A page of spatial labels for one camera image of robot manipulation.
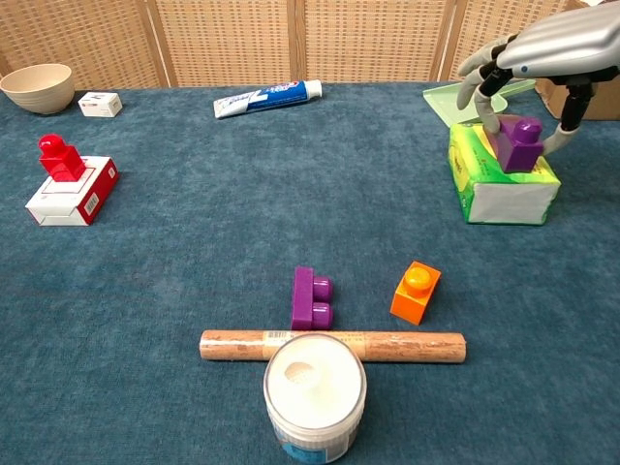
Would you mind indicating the pale green dustpan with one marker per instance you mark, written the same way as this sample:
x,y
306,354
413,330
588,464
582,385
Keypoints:
x,y
445,104

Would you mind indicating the small white carton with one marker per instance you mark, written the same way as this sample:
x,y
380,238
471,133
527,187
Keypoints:
x,y
99,105

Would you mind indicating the orange single-stud block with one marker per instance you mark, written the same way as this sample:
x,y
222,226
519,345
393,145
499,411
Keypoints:
x,y
412,302

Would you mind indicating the brown cardboard box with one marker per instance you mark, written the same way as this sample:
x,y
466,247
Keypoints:
x,y
605,97

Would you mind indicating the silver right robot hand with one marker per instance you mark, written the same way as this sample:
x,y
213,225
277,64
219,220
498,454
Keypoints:
x,y
562,43

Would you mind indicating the blue table cloth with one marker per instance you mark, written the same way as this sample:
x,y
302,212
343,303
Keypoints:
x,y
194,218

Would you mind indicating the white-lidded clear plastic jar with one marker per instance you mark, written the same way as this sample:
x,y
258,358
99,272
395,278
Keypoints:
x,y
315,387

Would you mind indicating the purple two-stud block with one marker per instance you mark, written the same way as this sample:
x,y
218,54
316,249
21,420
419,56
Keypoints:
x,y
302,300

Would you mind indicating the beige ribbed bowl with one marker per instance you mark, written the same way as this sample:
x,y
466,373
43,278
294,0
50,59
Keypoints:
x,y
36,94

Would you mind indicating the white and red box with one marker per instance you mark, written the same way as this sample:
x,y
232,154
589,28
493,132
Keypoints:
x,y
63,201

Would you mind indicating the red single-stud block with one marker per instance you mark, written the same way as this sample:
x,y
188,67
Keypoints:
x,y
60,162

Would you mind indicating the purple single-stud block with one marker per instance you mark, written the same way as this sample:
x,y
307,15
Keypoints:
x,y
518,152

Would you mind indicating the wooden rolling pin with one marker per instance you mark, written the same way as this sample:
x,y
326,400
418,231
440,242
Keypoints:
x,y
412,346

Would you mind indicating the green tissue pack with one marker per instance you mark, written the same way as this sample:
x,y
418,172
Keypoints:
x,y
508,201

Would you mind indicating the blue white toothpaste tube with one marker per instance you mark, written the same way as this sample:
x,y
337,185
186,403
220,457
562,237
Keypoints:
x,y
271,97

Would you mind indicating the woven bamboo folding screen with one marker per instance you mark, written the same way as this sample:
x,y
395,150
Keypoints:
x,y
232,39

